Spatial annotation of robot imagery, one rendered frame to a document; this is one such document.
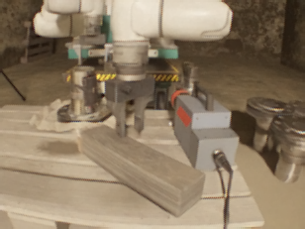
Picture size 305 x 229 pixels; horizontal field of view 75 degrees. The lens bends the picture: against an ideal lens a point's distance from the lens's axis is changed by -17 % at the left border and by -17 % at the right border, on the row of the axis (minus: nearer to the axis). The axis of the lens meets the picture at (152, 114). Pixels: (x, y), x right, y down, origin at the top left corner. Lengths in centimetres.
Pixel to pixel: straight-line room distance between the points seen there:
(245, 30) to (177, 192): 582
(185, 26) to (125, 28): 14
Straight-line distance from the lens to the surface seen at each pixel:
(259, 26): 637
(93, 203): 59
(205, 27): 53
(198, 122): 76
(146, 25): 54
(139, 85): 60
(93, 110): 105
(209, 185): 70
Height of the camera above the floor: 56
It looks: 20 degrees down
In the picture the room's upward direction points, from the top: 2 degrees clockwise
